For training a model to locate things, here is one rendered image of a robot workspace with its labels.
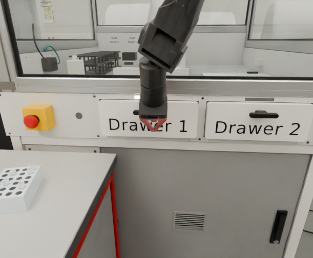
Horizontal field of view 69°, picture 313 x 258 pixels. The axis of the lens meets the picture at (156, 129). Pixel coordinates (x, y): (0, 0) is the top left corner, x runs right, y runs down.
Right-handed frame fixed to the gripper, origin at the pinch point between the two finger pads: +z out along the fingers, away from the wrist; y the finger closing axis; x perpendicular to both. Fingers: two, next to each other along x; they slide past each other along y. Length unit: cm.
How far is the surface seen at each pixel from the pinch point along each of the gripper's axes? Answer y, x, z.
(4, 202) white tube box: -23.2, 29.3, -1.8
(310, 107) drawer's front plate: 4.6, -42.7, -2.7
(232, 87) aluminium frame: 9.7, -21.9, -5.3
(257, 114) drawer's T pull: 1.6, -27.4, -2.9
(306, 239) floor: -2, -89, 98
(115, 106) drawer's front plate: 6.7, 11.4, -0.2
